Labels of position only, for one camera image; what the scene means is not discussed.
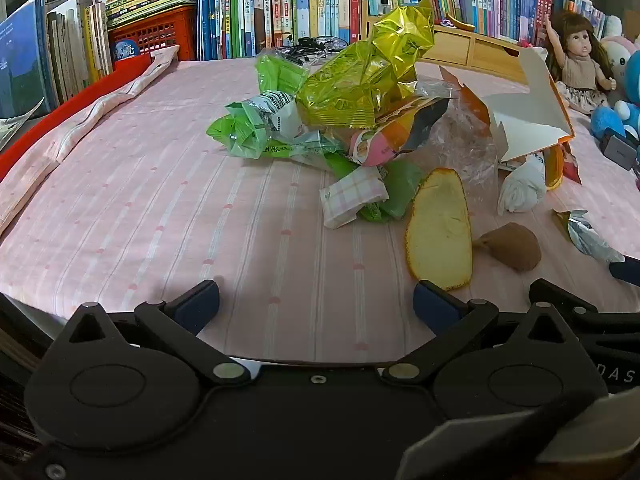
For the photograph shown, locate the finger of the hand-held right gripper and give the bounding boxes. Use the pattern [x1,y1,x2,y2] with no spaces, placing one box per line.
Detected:
[529,279,640,335]
[609,256,640,288]

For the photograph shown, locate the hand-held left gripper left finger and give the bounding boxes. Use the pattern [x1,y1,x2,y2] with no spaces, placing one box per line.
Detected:
[62,280,251,386]

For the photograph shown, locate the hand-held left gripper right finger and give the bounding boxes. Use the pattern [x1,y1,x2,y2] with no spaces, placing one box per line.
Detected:
[380,280,581,386]

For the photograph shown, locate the silver foil wrapper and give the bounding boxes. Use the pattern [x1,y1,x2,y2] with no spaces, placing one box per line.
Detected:
[552,208,626,263]

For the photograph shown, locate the brown kiwi fruit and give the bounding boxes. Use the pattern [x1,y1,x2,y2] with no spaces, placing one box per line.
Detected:
[472,222,542,273]

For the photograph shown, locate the red orange snack wrapper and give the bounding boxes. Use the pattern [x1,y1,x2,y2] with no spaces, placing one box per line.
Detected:
[542,142,583,192]

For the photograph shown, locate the green plastic pouch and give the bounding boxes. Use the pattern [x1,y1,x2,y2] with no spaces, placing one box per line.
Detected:
[327,152,426,223]

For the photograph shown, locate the white tissue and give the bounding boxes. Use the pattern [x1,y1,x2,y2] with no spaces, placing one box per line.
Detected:
[497,155,548,216]

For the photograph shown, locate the pink checked packet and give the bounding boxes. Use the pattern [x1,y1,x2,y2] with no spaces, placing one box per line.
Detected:
[319,165,390,230]

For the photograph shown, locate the pink orange snack packet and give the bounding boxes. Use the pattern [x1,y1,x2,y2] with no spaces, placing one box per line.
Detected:
[350,97,451,168]

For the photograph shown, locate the clear plastic bag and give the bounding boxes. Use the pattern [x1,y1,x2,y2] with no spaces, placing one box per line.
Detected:
[400,80,501,186]

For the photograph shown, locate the clear green-print wrapper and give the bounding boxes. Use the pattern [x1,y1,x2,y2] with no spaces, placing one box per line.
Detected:
[260,130,351,168]

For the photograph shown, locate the torn white orange carton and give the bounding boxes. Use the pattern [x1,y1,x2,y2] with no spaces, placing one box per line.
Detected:
[440,47,576,163]

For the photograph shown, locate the white green printed wrapper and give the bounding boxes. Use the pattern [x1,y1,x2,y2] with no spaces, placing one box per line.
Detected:
[245,89,303,143]

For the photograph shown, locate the yellow foil snack bag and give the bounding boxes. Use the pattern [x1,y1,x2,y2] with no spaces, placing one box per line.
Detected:
[295,0,436,131]

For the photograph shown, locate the green plastic packet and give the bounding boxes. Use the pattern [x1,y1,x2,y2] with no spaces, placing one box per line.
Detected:
[255,52,311,96]

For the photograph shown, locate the group of large picture books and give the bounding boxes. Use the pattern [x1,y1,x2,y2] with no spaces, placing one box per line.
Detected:
[0,0,113,121]

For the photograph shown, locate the row of upright books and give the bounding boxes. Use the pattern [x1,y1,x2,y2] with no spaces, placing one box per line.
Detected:
[197,0,568,61]

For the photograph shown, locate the pink striped tablecloth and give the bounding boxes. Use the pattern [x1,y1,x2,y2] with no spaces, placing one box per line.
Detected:
[0,57,640,363]

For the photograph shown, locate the grey box device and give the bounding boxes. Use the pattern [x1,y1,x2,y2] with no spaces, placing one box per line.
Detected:
[599,127,640,171]

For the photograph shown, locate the sitting blue cat plush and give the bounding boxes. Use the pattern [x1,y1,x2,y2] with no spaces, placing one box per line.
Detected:
[590,50,640,143]

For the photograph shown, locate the brown-haired doll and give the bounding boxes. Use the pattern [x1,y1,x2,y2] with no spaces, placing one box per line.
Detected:
[542,10,618,116]

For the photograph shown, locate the white pink plush toy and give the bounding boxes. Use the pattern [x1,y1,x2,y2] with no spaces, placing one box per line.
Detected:
[600,15,640,61]

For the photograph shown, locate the wooden drawer organizer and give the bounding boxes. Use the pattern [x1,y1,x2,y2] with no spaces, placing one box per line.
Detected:
[360,7,548,86]

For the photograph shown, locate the white paper sheets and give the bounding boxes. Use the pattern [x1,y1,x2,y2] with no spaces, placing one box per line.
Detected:
[0,97,46,153]

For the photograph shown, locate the red plastic crate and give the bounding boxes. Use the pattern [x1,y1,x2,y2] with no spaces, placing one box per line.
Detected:
[107,5,198,63]

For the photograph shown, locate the pile of black clips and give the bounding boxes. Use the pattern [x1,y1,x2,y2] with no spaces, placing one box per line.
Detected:
[272,36,348,63]

